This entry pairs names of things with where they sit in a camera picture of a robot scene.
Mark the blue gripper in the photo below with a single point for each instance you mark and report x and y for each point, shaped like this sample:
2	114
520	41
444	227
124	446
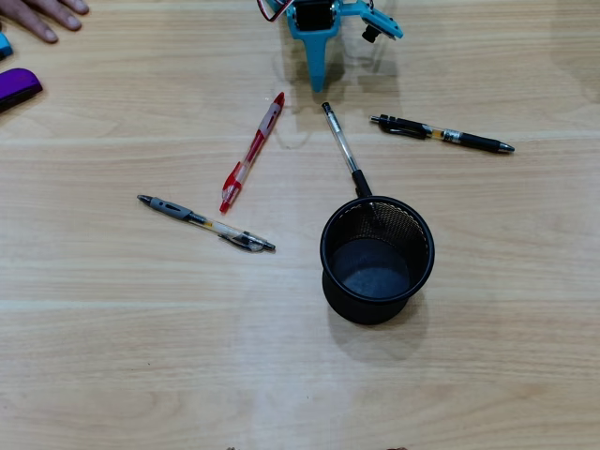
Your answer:
315	38

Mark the clear pen with black cap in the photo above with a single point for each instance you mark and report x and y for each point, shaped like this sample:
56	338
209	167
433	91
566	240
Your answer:
347	150

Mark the red retractable pen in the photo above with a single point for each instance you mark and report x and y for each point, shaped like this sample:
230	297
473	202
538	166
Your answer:
253	150

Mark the black pen with yellow band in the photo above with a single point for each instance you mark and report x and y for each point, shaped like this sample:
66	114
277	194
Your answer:
473	139

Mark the clear pen with grey grip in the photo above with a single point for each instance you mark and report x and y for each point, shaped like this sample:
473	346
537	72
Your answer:
173	207

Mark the black mesh pen holder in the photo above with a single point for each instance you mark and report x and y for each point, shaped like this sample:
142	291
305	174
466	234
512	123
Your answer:
375	309

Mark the person's hand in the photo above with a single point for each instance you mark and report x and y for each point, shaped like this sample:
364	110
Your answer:
33	14

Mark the purple plastic object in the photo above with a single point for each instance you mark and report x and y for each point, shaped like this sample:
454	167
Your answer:
19	84

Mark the small blue plastic object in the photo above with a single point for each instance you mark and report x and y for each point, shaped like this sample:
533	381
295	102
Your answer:
4	46

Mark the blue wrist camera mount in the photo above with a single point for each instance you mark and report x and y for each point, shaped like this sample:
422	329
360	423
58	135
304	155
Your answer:
382	22

